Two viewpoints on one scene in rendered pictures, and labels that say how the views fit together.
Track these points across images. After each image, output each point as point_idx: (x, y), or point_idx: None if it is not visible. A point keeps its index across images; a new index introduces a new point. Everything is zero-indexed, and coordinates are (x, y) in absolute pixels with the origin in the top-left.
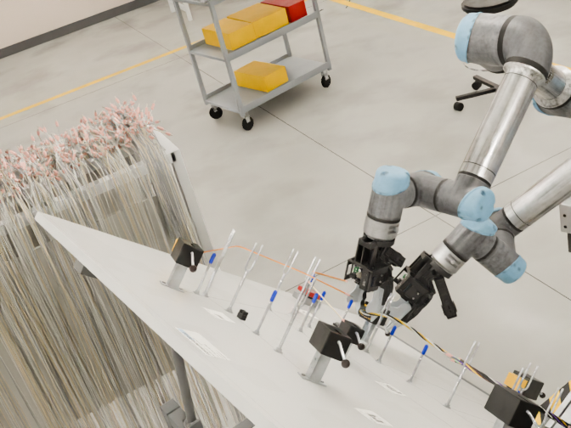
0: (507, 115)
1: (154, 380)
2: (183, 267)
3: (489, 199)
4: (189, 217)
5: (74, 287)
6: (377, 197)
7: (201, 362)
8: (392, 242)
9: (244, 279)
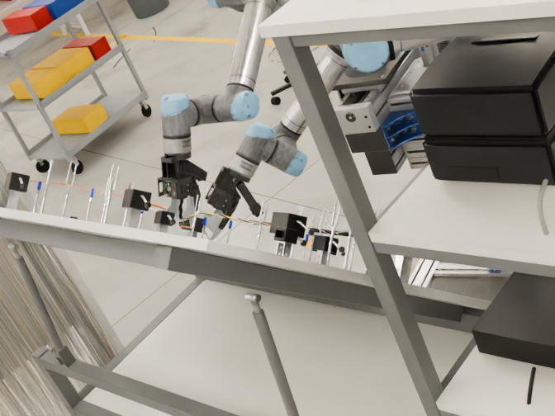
0: (252, 33)
1: (26, 361)
2: (16, 192)
3: (253, 98)
4: (21, 200)
5: None
6: (166, 119)
7: (36, 215)
8: (188, 154)
9: (68, 193)
